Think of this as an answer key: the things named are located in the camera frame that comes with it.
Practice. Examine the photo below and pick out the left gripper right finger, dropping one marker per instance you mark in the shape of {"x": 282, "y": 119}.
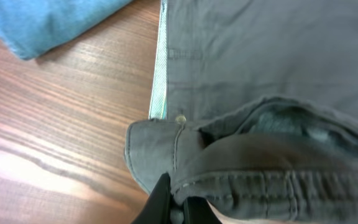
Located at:
{"x": 197, "y": 211}

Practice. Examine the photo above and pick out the folded blue denim garment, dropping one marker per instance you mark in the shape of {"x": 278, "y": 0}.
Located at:
{"x": 29, "y": 28}

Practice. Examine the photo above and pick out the grey shorts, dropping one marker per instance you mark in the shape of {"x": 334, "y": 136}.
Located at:
{"x": 262, "y": 111}

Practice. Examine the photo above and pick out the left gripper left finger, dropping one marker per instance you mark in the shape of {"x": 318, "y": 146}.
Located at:
{"x": 158, "y": 205}

